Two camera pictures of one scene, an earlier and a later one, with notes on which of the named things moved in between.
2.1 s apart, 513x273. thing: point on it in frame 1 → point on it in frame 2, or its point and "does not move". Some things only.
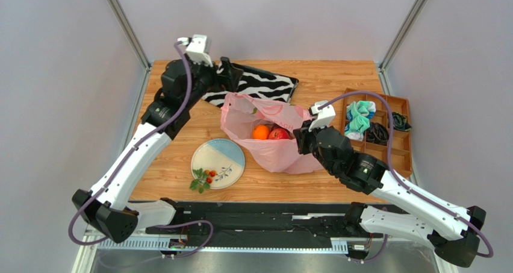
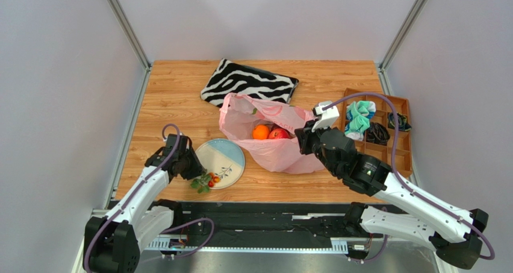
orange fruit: (260, 132) does not move
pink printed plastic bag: (240, 114) does not move
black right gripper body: (304, 140) does not move
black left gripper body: (206, 79) → (191, 166)
